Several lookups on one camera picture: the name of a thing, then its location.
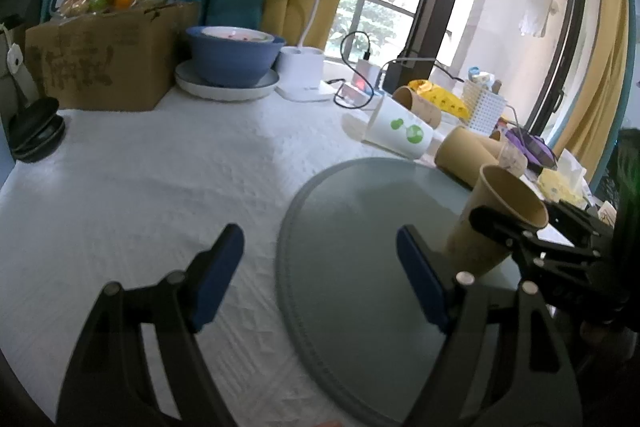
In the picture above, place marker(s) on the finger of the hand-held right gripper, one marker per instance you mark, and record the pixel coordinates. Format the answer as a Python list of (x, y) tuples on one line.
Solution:
[(495, 227), (575, 217)]

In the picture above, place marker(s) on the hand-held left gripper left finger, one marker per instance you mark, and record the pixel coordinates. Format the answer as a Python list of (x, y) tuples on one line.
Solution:
[(220, 274)]

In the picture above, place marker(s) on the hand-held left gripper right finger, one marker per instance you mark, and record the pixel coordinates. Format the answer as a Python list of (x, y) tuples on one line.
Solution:
[(422, 279)]

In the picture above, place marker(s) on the brown paper cup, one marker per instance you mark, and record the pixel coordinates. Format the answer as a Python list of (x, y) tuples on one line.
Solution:
[(492, 227), (465, 154), (425, 107)]

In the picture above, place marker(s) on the clear plastic cup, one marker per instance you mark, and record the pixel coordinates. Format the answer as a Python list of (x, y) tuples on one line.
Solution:
[(515, 159)]

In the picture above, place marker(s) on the white cup green print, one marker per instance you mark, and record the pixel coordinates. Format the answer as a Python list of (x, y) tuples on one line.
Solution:
[(400, 127)]

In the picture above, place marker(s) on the yellow tissue pack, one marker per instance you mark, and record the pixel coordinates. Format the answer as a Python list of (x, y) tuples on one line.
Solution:
[(562, 179)]

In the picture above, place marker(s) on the round grey tray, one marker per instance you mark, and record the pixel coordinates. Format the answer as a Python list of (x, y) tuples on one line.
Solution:
[(365, 247)]

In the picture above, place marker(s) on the purple bag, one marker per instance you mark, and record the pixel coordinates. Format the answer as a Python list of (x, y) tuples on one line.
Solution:
[(532, 149)]

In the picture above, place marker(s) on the white tablecloth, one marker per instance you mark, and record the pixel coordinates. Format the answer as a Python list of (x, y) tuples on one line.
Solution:
[(150, 182)]

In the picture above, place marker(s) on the white perforated basket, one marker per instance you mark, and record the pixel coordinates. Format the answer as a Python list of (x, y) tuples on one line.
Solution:
[(482, 107)]

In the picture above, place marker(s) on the yellow banana toy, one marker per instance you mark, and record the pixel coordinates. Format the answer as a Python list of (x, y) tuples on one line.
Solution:
[(445, 99)]

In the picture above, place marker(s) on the white plate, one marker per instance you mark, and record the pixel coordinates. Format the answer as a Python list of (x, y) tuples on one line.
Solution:
[(225, 94)]

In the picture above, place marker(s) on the white power strip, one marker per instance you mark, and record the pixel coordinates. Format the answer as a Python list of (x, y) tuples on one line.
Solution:
[(352, 96)]

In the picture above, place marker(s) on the white charger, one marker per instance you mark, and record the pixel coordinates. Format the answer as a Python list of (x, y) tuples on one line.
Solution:
[(368, 74)]

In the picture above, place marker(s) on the white hanging cloth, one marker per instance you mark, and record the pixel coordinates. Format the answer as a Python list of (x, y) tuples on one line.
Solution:
[(536, 17)]

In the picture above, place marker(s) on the blue bowl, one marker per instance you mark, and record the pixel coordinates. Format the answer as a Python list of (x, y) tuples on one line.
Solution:
[(230, 62)]

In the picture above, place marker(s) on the white desk lamp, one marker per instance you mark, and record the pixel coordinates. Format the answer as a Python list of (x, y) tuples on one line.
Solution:
[(300, 67)]

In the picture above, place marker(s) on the stack of black bowls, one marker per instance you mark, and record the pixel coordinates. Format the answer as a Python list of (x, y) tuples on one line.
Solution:
[(35, 129)]

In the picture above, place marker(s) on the pink white bowl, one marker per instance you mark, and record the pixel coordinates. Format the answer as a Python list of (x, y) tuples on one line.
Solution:
[(235, 35)]

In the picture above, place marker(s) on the cardboard box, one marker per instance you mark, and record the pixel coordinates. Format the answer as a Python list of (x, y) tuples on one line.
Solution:
[(100, 62)]

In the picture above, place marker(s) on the white wall device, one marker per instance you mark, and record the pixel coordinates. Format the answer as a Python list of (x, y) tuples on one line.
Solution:
[(14, 57)]

